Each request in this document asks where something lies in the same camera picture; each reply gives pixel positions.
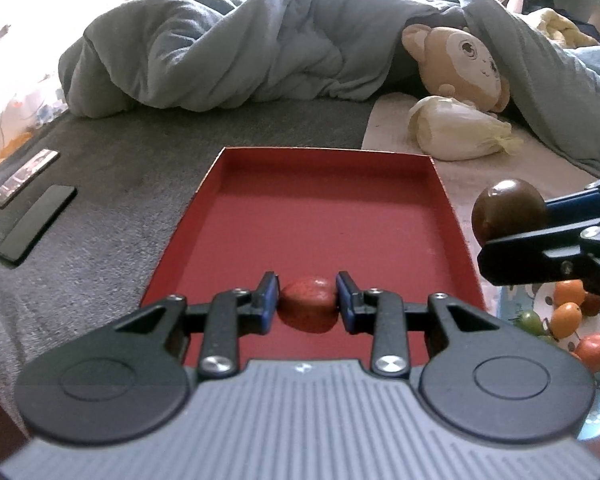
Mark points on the large orange tangerine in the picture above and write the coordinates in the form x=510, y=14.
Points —
x=593, y=351

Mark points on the green plum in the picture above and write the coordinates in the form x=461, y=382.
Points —
x=548, y=339
x=531, y=321

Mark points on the small red plum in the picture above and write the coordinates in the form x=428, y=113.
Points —
x=307, y=310

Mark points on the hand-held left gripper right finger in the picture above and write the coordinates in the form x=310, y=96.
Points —
x=345, y=305

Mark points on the napa cabbage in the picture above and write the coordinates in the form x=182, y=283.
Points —
x=455, y=130

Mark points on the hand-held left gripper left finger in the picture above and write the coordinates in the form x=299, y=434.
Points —
x=269, y=305

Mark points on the yellow cloth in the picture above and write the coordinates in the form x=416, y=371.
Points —
x=560, y=25

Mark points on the red cardboard tray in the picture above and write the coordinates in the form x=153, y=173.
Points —
x=305, y=210

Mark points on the blue-grey duvet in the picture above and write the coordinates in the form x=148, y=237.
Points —
x=230, y=45

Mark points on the small dark brown plum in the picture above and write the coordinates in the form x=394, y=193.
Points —
x=507, y=207

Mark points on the brown monkey plush toy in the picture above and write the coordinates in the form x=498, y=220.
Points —
x=460, y=60

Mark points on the small orange tangerine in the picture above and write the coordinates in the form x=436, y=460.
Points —
x=570, y=292

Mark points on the silver smartphone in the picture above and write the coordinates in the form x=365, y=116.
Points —
x=25, y=177

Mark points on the blue cartoon bear plate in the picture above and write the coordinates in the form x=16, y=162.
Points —
x=517, y=305

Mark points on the large red plum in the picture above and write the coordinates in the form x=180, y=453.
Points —
x=592, y=304

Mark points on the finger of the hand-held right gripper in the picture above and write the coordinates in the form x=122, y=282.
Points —
x=570, y=207
x=525, y=257

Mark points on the black smartphone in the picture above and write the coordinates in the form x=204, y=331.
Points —
x=35, y=225

